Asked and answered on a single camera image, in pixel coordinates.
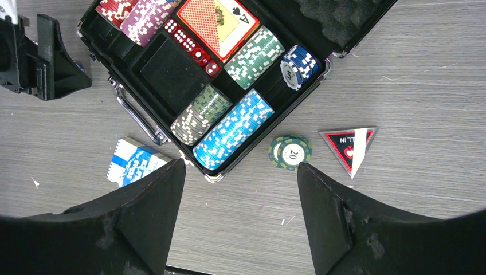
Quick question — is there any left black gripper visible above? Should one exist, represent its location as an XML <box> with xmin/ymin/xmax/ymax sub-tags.
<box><xmin>1</xmin><ymin>14</ymin><xmax>92</xmax><ymax>101</ymax></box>

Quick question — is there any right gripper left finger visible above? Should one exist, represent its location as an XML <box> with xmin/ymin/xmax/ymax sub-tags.
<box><xmin>60</xmin><ymin>159</ymin><xmax>186</xmax><ymax>274</ymax></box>

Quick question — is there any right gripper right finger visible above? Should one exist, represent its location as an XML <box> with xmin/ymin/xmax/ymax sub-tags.
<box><xmin>297</xmin><ymin>163</ymin><xmax>435</xmax><ymax>274</ymax></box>

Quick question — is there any blue playing card deck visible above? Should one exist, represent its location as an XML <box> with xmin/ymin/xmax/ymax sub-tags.
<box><xmin>107</xmin><ymin>136</ymin><xmax>171</xmax><ymax>188</ymax></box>

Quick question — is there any purple poker chip stack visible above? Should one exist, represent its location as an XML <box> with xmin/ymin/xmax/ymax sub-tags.
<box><xmin>120</xmin><ymin>0</ymin><xmax>181</xmax><ymax>47</ymax></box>

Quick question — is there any red die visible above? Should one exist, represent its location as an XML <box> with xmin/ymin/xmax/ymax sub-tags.
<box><xmin>172</xmin><ymin>28</ymin><xmax>187</xmax><ymax>44</ymax></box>
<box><xmin>191</xmin><ymin>46</ymin><xmax>211</xmax><ymax>66</ymax></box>
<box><xmin>181</xmin><ymin>37</ymin><xmax>198</xmax><ymax>53</ymax></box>
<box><xmin>164</xmin><ymin>18</ymin><xmax>179</xmax><ymax>33</ymax></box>
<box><xmin>205</xmin><ymin>60</ymin><xmax>221</xmax><ymax>78</ymax></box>

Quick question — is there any black poker chip case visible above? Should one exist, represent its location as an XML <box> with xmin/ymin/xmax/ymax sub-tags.
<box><xmin>77</xmin><ymin>1</ymin><xmax>394</xmax><ymax>182</ymax></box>

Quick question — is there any white paper scrap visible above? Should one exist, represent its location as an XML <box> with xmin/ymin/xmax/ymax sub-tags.
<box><xmin>351</xmin><ymin>128</ymin><xmax>367</xmax><ymax>179</ymax></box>

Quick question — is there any red triangle all-in button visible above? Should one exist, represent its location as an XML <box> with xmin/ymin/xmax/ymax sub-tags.
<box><xmin>319</xmin><ymin>127</ymin><xmax>379</xmax><ymax>177</ymax></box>

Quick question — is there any red poker chip stack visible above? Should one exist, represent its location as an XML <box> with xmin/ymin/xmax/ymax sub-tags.
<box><xmin>95</xmin><ymin>0</ymin><xmax>139</xmax><ymax>30</ymax></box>

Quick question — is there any dark green chip pile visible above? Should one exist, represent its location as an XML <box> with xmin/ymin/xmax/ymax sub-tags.
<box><xmin>268</xmin><ymin>135</ymin><xmax>313</xmax><ymax>171</ymax></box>

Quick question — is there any light blue chip stack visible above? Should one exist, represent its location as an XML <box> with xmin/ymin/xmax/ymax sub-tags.
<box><xmin>193</xmin><ymin>89</ymin><xmax>275</xmax><ymax>171</ymax></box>

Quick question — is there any grey camo chip stack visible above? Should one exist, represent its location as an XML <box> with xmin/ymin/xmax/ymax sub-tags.
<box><xmin>170</xmin><ymin>84</ymin><xmax>232</xmax><ymax>146</ymax></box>

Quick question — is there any red playing card deck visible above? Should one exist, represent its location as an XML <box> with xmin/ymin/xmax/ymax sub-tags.
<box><xmin>177</xmin><ymin>0</ymin><xmax>260</xmax><ymax>62</ymax></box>

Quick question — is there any green poker chip stack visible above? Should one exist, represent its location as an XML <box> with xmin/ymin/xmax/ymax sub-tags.
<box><xmin>224</xmin><ymin>26</ymin><xmax>284</xmax><ymax>89</ymax></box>

